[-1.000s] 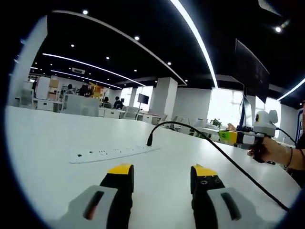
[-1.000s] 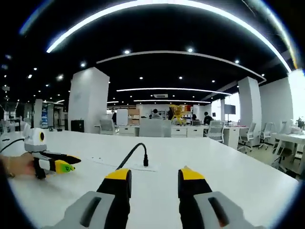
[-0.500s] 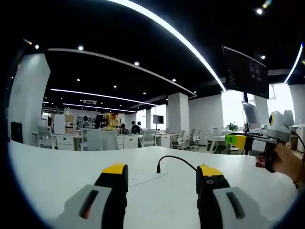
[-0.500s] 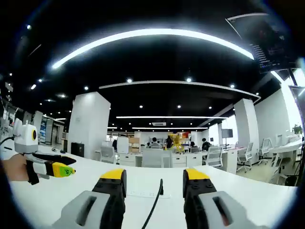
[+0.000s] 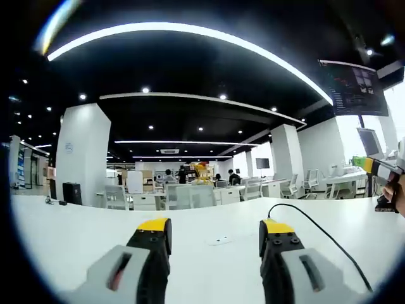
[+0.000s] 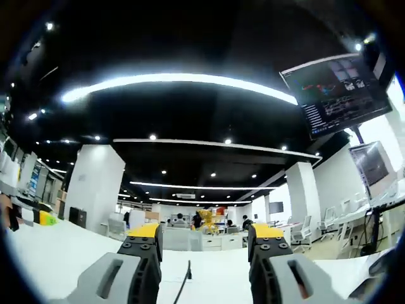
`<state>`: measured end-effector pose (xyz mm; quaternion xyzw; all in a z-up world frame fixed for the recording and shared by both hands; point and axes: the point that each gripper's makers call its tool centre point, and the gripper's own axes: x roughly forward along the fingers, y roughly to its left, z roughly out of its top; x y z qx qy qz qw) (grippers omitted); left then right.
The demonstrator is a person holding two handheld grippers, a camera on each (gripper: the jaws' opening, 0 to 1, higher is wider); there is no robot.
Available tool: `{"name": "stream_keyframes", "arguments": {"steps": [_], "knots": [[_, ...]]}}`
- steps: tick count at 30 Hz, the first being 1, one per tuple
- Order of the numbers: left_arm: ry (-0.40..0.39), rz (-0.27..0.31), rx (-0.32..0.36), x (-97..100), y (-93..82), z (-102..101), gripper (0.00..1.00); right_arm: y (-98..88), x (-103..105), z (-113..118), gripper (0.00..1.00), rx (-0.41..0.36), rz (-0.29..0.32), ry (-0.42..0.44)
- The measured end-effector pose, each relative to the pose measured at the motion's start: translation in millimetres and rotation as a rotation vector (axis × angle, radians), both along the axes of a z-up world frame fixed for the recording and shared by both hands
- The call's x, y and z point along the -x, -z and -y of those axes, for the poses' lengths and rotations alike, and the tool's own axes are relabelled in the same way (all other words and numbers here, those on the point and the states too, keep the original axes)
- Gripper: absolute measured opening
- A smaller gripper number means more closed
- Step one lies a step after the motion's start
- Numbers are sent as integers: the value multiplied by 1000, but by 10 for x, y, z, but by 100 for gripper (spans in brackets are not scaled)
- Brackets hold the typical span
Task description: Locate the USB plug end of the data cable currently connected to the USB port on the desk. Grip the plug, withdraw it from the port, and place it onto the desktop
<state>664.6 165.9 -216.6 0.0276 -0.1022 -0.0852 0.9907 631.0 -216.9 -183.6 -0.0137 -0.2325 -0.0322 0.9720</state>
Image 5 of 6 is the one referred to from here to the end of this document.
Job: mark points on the white cabinet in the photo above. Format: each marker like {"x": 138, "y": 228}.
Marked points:
{"x": 135, "y": 182}

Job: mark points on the large dark monitor screen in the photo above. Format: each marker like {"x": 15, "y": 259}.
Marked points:
{"x": 356, "y": 88}

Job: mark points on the dark screen on stand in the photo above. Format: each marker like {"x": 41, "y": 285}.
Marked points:
{"x": 262, "y": 163}

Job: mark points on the white desk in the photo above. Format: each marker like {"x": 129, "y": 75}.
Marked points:
{"x": 209, "y": 269}

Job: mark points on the white desk USB port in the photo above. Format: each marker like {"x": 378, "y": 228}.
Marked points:
{"x": 220, "y": 240}

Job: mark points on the black box speaker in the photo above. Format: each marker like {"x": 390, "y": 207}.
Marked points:
{"x": 72, "y": 193}

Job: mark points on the person's right hand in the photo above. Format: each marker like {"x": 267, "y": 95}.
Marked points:
{"x": 397, "y": 198}

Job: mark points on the small black desk item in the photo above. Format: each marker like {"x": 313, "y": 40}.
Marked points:
{"x": 62, "y": 202}

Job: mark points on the ceiling air vent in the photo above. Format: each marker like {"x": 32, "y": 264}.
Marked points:
{"x": 170, "y": 151}

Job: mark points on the yellow robot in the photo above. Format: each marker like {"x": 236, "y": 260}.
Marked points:
{"x": 202, "y": 172}

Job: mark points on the long ceiling light strip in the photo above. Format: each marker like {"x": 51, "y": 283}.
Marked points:
{"x": 177, "y": 27}

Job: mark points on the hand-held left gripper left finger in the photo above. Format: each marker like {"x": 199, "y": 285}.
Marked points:
{"x": 126, "y": 272}

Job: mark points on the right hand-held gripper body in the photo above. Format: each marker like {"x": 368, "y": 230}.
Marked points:
{"x": 400, "y": 158}

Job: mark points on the small tilted monitor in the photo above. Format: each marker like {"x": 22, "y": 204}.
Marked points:
{"x": 370, "y": 142}

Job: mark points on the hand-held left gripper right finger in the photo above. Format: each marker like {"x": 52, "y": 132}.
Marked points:
{"x": 297, "y": 275}

